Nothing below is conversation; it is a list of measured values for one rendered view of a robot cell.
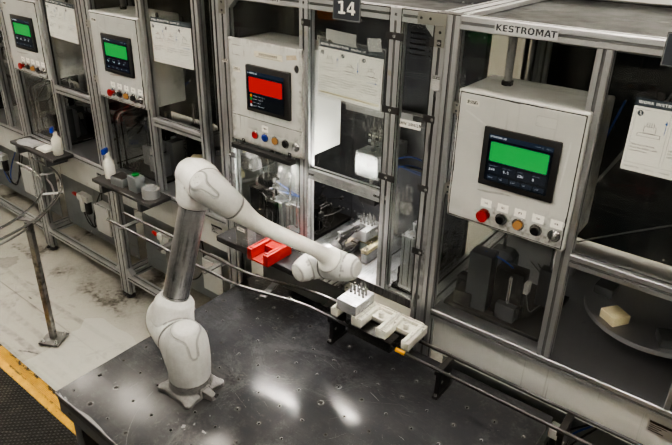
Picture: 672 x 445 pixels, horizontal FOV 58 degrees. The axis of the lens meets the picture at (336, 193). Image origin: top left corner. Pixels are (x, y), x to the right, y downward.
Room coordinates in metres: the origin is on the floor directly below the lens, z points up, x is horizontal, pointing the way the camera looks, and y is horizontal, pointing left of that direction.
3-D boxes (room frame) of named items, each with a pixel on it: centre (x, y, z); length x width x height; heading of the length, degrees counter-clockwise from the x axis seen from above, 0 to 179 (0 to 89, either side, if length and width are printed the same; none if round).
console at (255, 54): (2.57, 0.24, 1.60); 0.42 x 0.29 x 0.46; 53
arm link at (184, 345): (1.76, 0.54, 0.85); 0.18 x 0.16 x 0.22; 33
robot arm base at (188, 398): (1.74, 0.52, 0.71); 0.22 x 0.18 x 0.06; 53
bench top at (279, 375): (1.67, 0.11, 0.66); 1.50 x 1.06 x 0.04; 53
